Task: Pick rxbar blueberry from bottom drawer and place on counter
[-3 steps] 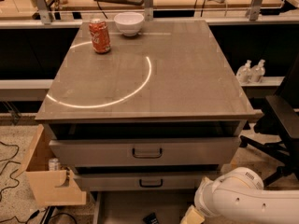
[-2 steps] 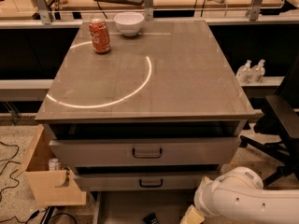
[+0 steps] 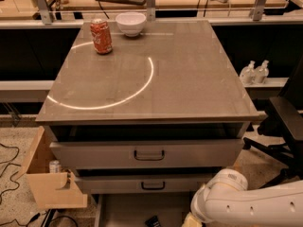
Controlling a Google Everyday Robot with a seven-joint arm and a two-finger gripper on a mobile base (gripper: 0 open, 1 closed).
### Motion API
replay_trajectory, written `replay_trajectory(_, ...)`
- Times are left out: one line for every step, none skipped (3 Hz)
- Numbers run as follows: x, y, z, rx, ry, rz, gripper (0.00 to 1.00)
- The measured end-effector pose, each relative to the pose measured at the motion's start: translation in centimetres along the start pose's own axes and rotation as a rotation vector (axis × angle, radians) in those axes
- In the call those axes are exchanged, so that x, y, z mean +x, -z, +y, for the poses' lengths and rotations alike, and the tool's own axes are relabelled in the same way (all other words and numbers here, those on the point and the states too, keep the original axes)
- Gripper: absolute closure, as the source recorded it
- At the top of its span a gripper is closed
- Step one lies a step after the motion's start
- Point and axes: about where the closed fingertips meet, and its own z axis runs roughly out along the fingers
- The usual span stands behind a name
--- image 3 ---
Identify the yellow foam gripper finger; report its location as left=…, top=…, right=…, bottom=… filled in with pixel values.
left=182, top=213, right=202, bottom=227

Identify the blue rxbar snack bar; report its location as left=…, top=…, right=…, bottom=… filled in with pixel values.
left=145, top=216, right=162, bottom=227

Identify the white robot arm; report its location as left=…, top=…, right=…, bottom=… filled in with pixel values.
left=182, top=169, right=303, bottom=227

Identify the grey bottom drawer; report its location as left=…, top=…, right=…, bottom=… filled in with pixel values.
left=94, top=192, right=193, bottom=227

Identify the grey drawer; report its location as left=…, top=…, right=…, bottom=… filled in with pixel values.
left=75, top=173, right=214, bottom=194
left=94, top=192, right=193, bottom=227
left=50, top=139, right=243, bottom=169

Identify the grey middle drawer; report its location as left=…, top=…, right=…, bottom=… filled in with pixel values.
left=75, top=173, right=214, bottom=194

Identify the grey drawer cabinet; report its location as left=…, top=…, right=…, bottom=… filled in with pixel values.
left=35, top=19, right=259, bottom=227

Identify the grey top drawer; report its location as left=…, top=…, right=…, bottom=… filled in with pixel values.
left=50, top=139, right=243, bottom=169

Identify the black office chair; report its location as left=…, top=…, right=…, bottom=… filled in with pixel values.
left=243, top=57, right=303, bottom=188

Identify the wooden side box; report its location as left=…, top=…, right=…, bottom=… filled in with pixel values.
left=15, top=127, right=88, bottom=209

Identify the small silver can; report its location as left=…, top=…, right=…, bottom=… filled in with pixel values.
left=49, top=160, right=62, bottom=173

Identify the left clear plastic bottle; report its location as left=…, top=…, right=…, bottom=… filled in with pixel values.
left=240, top=61, right=255, bottom=85

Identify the clear plastic bottle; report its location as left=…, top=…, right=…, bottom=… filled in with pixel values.
left=240, top=61, right=255, bottom=85
left=254, top=60, right=269, bottom=84

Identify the right clear plastic bottle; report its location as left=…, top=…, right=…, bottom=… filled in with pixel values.
left=254, top=60, right=269, bottom=84

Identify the white ceramic bowl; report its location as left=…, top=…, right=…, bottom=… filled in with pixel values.
left=116, top=12, right=146, bottom=37

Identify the red soda can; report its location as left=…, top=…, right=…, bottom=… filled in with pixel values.
left=90, top=19, right=113, bottom=55

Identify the black floor cable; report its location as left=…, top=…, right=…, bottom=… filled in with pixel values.
left=0, top=142, right=23, bottom=206

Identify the grey metal railing frame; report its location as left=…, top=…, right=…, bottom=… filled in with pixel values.
left=33, top=0, right=266, bottom=25

